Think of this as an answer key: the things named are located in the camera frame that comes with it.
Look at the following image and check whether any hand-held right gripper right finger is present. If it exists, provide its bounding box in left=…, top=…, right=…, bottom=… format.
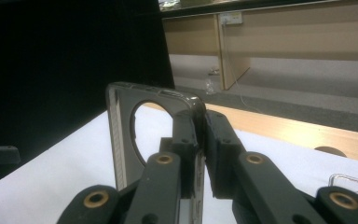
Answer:
left=203, top=110, right=246, bottom=200

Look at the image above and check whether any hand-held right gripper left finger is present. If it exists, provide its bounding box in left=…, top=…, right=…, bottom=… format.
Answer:
left=159, top=112, right=201, bottom=200

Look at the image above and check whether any grey translucent phone case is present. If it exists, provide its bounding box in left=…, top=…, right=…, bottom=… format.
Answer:
left=105, top=81, right=207, bottom=224

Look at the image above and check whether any white table mat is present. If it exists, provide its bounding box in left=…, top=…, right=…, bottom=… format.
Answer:
left=0, top=104, right=358, bottom=224

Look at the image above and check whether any clear plastic bottle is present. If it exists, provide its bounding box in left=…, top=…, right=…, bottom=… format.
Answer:
left=204, top=77, right=216, bottom=96

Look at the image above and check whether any black curtain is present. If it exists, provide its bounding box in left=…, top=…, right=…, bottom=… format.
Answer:
left=0, top=0, right=175, bottom=191

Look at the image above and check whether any thin white cable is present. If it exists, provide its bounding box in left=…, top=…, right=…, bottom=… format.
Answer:
left=221, top=22, right=264, bottom=114

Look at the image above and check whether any dark round cable grommet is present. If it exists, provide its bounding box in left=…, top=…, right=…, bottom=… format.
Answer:
left=314, top=146, right=348, bottom=159

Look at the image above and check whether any white wall socket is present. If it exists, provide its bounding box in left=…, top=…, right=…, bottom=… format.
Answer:
left=218, top=11, right=244, bottom=26

